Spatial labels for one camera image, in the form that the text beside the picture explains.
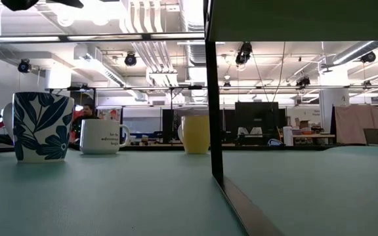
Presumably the yellow mug white handle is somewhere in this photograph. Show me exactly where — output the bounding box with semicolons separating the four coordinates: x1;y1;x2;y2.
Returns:
177;114;211;155

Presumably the white mug with text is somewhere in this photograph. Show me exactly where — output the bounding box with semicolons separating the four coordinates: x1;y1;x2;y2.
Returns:
79;118;131;155

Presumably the blue floral white mug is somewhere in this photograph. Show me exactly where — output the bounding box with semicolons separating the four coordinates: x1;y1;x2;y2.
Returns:
2;91;75;164

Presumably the colourful poster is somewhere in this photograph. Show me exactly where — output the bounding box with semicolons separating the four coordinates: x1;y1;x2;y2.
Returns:
96;108;123;123

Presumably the black ceiling lamp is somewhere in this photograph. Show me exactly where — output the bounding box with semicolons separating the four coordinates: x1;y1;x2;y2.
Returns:
360;51;377;64
234;41;253;66
124;52;138;68
17;58;32;74
295;75;311;88

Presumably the white cylinder roll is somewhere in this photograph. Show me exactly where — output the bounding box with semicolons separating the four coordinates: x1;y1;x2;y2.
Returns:
282;126;294;147

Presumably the person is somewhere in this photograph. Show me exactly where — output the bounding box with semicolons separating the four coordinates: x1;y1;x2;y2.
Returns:
72;104;100;145

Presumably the green table mat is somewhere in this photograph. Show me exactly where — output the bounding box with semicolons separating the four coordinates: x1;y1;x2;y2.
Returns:
0;146;378;236

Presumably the wooden workbench with clutter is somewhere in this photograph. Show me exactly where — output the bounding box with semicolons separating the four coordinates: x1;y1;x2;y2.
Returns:
291;119;337;146

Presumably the pink cloth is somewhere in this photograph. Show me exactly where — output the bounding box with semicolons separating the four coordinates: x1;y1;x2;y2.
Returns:
335;104;378;145

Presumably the grey office chair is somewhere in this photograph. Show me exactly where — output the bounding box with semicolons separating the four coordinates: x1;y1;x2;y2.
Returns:
362;127;378;147

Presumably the black ceiling rail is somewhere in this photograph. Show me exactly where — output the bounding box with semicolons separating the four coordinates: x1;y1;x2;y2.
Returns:
44;84;378;92

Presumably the black table frame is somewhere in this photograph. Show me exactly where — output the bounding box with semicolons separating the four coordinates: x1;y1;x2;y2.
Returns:
0;145;337;154

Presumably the grey ribbed duct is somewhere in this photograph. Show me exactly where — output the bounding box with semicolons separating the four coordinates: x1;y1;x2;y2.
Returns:
184;0;208;66

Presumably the black overhead frame bar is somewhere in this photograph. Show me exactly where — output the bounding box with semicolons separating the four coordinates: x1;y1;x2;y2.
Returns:
0;31;206;43

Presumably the white air duct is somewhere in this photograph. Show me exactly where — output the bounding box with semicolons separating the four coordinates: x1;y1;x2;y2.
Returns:
73;44;127;88

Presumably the grey round duct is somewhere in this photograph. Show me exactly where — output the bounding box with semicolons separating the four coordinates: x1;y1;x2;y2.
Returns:
320;41;378;71

